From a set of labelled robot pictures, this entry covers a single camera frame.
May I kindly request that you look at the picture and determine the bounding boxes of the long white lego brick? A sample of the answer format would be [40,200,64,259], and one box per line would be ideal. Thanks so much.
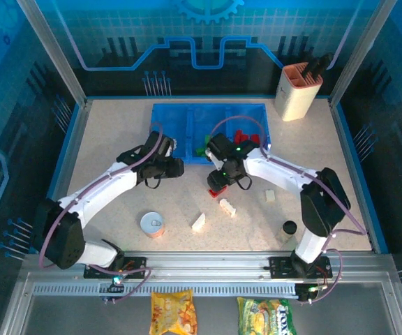
[219,198,237,218]

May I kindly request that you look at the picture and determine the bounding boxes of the blue three-compartment plastic bin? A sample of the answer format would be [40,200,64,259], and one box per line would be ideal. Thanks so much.
[150,103,271,165]

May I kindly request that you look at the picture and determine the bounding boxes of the silver tin can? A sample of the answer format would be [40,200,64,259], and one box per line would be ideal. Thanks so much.
[140,211,167,240]

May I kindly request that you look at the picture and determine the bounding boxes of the white sloped lego brick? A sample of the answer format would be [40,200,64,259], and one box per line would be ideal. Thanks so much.
[191,212,207,233]

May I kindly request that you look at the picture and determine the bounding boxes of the beige knife block pink top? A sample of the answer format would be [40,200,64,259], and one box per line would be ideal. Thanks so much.
[274,62,324,122]

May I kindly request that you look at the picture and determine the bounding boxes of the small circuit board with LED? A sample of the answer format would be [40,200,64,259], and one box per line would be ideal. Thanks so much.
[98,275,128,304]
[295,281,327,304]

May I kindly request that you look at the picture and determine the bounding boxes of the yellow snack bag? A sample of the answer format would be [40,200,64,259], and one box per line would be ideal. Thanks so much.
[149,289,198,335]

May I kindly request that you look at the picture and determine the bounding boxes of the green noodle packet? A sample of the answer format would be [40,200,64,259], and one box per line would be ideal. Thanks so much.
[236,296,298,335]

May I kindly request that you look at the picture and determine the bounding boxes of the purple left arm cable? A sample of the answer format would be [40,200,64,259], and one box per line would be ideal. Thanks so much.
[38,121,164,302]

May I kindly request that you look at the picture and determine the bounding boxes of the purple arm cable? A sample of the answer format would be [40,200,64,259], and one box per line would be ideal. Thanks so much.
[38,121,164,302]
[210,115,368,305]

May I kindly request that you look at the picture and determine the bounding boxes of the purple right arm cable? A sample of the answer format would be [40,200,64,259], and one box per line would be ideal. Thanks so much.
[210,115,368,305]

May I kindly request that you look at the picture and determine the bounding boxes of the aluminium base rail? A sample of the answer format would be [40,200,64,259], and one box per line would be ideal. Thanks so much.
[22,250,394,284]

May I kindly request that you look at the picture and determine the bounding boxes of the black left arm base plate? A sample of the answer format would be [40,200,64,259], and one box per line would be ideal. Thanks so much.
[83,256,148,280]

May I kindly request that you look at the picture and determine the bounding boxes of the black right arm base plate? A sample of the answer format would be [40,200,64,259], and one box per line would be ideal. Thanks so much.
[269,255,331,280]

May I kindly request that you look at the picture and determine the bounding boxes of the black knife handle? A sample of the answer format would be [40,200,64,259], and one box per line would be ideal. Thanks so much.
[314,52,334,76]
[303,57,322,84]

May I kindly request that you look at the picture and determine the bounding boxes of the slotted grey cable duct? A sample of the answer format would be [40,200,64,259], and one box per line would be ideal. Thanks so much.
[33,282,298,298]

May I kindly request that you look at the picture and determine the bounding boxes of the aluminium frame post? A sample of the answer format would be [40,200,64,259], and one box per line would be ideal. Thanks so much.
[328,0,400,107]
[16,0,94,107]

